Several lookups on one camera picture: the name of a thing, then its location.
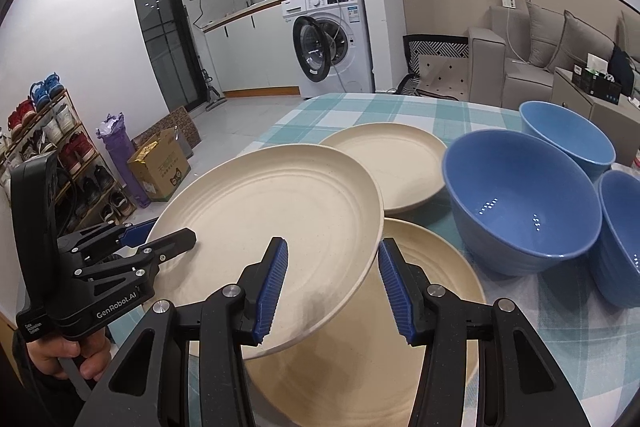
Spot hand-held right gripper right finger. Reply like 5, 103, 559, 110
377, 237, 592, 427

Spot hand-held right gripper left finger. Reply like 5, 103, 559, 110
74, 236, 290, 427

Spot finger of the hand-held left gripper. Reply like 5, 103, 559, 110
72, 228, 197, 293
56, 217, 161, 265

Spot cream plate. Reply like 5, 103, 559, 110
186, 217, 487, 427
144, 144, 385, 361

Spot beige bowl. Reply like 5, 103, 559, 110
318, 123, 448, 216

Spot person's left forearm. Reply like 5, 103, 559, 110
10, 369, 93, 427

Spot person's left hand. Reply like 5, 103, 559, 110
27, 332, 112, 382

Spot open cardboard box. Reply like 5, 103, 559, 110
127, 127, 192, 203

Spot purple bag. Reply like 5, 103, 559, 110
97, 112, 152, 208

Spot shoe rack with shoes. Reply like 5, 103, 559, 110
0, 73, 132, 228

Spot wooden shoe rack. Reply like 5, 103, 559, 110
0, 87, 135, 235

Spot flat brown patterned cardboard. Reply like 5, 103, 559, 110
132, 106, 204, 158

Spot stick vacuum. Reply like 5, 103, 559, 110
199, 66, 227, 111

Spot dark glass door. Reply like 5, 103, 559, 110
128, 0, 212, 118

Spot white kitchen counter cabinet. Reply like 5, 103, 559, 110
202, 0, 302, 98

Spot small blue bowl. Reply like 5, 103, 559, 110
590, 170, 640, 309

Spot grey sofa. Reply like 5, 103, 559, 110
467, 1, 640, 108

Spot white washing machine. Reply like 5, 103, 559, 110
280, 0, 376, 99

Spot grey side cabinet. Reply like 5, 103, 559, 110
549, 67, 640, 164

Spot black box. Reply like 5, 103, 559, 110
571, 64, 624, 100

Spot grey cushion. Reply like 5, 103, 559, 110
524, 0, 566, 69
617, 11, 640, 58
547, 9, 616, 76

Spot dark clothing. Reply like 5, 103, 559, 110
607, 44, 637, 84

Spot white charger cable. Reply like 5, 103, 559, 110
504, 7, 532, 66

